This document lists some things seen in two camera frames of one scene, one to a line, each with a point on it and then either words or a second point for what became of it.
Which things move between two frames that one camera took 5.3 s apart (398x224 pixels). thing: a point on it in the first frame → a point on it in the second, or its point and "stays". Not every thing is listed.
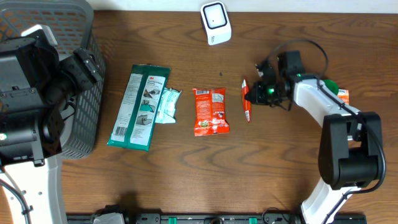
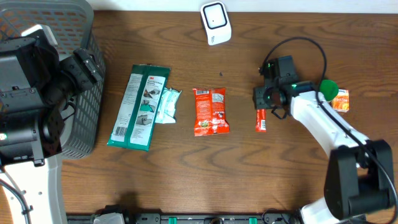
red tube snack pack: x=246 y=104 → x=260 y=121
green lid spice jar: x=332 y=85 stays
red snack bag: x=209 y=117 stays
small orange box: x=343 y=95 stays
